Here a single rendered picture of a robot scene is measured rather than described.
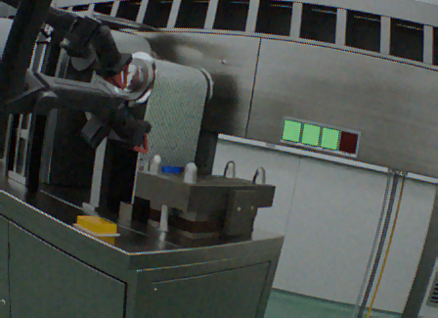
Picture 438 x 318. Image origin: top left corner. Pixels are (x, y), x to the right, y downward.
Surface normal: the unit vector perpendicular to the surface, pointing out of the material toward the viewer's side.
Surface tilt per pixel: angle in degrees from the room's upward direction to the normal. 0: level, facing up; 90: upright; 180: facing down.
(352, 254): 90
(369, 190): 90
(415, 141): 90
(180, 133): 90
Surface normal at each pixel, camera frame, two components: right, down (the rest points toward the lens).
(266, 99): -0.55, -0.05
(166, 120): 0.82, 0.18
